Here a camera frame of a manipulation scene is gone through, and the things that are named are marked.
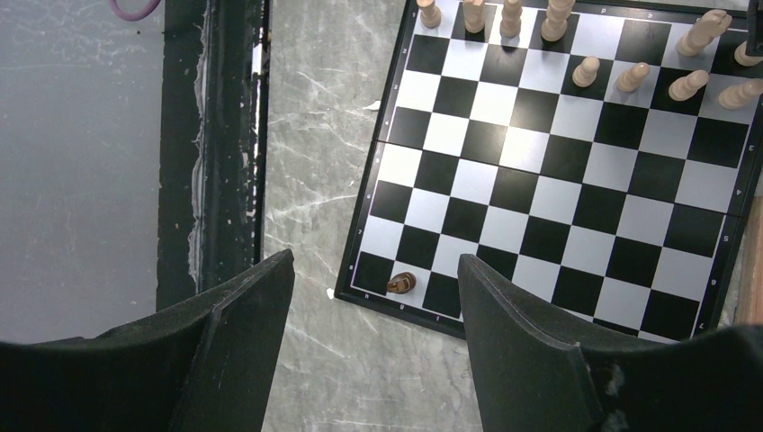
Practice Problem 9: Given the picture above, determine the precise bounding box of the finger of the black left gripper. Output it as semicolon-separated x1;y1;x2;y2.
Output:
747;0;763;56

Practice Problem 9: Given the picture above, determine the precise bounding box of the light wooden chess piece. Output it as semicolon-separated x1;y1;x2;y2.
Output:
541;0;576;42

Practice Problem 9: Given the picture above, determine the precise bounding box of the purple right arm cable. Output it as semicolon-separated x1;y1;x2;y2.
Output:
109;0;163;23

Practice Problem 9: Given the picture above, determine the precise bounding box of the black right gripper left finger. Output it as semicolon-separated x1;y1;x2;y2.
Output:
1;249;295;431

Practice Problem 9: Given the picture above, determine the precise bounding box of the wooden board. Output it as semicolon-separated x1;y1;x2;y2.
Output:
734;196;762;325

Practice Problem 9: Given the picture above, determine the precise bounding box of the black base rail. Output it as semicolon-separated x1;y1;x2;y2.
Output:
156;1;272;310

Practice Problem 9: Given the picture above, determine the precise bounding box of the black and white chessboard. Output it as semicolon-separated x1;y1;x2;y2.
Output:
335;1;762;342

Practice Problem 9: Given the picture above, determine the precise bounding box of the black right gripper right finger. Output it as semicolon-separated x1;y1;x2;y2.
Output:
457;254;762;431

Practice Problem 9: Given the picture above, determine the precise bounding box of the dark brown chess piece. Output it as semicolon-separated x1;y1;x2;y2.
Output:
386;272;417;294

